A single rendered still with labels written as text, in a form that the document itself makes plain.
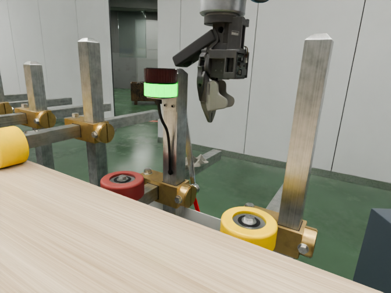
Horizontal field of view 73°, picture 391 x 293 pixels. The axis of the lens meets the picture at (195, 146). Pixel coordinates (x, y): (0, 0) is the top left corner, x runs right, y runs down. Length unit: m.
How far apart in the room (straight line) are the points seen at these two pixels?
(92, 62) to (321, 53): 0.49
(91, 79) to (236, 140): 2.84
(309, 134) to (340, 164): 2.79
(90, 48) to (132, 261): 0.50
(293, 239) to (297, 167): 0.12
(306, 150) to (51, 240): 0.37
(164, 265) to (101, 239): 0.09
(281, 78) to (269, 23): 0.60
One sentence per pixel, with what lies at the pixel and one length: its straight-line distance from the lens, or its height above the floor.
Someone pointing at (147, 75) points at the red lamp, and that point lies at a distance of 0.48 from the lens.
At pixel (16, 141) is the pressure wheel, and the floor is 0.96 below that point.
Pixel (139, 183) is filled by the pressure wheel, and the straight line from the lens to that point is 0.50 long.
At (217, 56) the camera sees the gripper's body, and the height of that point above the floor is 1.13.
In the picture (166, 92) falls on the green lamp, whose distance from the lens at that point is 0.47.
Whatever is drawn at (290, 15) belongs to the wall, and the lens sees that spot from 3.20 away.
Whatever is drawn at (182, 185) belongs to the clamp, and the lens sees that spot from 0.57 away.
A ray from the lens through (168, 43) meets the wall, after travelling 3.80.
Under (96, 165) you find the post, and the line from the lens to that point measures 0.73.
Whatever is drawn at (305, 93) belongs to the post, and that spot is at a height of 1.08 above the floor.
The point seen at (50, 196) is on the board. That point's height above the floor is 0.90.
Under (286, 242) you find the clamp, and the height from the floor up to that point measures 0.83.
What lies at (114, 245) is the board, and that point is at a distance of 0.36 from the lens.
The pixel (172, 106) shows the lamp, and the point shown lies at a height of 1.04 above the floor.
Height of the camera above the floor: 1.11
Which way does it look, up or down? 17 degrees down
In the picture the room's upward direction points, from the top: 2 degrees clockwise
